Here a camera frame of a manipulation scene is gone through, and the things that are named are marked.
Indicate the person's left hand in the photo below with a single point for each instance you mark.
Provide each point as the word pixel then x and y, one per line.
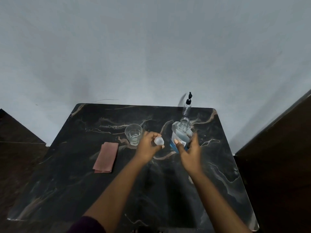
pixel 145 148

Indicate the person's right hand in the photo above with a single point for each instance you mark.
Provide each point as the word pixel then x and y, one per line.
pixel 192 160

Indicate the person's right thumb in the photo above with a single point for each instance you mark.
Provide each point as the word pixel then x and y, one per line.
pixel 179 146

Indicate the person's left fingers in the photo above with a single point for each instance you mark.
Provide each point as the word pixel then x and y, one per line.
pixel 148 136

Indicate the small clear bottle cap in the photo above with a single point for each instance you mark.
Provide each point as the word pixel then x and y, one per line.
pixel 159 141

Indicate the blue mouthwash bottle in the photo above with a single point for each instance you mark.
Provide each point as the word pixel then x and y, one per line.
pixel 179 133

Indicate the person's right forearm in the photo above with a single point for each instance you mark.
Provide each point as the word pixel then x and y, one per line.
pixel 216 206

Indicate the person's left forearm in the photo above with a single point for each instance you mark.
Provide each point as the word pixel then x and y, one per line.
pixel 116 191

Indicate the clear drinking glass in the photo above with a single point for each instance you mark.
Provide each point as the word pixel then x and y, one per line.
pixel 133 134

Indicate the small clear black-pump bottle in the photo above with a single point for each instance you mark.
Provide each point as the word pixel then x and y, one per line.
pixel 187 106

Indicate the folded pink cloth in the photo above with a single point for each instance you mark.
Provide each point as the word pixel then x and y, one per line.
pixel 105 157

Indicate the dark wooden cabinet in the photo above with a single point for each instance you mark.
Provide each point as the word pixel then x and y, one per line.
pixel 279 167

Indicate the dark purple sleeve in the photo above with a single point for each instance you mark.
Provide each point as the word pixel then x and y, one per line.
pixel 87 225

